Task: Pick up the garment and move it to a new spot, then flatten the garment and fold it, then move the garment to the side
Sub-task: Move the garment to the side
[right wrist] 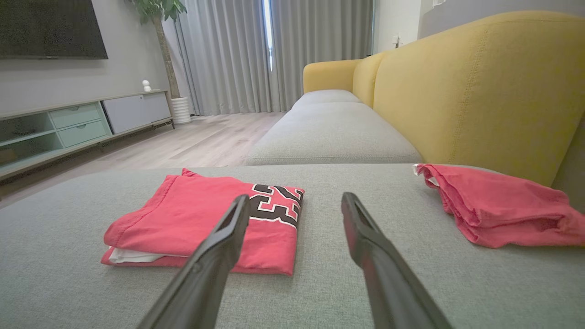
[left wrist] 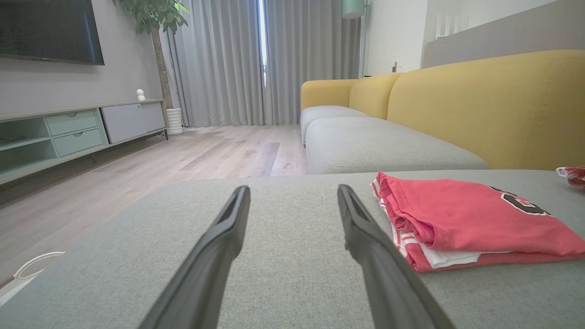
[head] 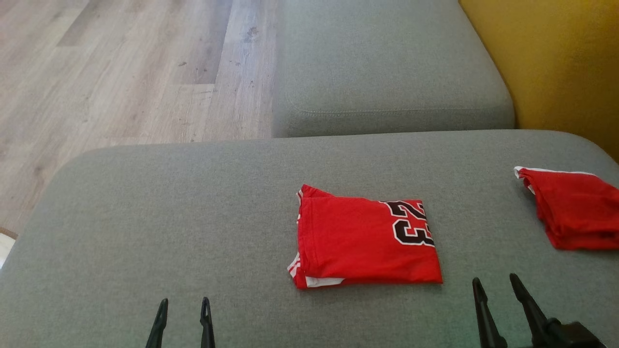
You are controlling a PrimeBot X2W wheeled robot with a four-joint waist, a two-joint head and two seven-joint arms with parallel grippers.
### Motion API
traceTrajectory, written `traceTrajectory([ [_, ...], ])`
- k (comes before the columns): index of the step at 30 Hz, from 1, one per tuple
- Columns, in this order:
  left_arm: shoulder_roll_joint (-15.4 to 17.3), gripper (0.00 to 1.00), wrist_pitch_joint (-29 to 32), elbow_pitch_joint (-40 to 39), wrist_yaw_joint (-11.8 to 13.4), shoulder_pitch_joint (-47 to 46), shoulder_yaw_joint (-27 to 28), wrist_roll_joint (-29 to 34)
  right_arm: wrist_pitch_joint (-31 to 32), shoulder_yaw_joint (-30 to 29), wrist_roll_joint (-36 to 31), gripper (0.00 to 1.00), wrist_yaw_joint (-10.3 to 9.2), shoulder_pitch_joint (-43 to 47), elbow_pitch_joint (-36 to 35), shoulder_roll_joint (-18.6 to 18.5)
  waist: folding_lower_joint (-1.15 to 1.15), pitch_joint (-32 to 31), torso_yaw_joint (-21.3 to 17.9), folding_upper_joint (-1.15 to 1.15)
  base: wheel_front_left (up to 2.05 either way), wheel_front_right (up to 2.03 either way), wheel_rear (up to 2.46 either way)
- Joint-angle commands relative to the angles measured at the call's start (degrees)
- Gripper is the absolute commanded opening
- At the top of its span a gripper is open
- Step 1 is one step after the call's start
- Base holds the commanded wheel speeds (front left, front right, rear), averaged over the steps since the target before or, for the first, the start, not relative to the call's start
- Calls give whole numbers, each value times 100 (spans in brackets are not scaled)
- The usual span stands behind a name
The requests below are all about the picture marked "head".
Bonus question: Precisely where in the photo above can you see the white floor mat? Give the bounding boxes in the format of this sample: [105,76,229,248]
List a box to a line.
[0,227,19,269]

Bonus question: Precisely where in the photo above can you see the yellow cushion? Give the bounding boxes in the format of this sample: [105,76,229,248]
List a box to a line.
[458,0,619,162]

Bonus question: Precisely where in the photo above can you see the red white jersey number 23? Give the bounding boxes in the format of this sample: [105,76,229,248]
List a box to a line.
[287,184,443,290]

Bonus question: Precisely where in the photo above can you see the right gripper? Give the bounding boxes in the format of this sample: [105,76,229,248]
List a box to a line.
[472,273,608,348]

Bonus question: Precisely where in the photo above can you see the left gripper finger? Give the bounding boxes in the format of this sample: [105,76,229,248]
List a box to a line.
[200,297,217,348]
[145,298,169,348]

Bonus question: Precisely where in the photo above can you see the red shorts with white trim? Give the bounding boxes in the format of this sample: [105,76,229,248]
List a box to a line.
[514,166,619,251]

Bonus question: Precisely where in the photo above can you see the large grey sofa seat cushion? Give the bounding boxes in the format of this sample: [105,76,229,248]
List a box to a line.
[0,130,619,348]

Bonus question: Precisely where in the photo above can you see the grey sofa cushion with seam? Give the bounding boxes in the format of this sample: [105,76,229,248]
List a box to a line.
[272,0,516,139]

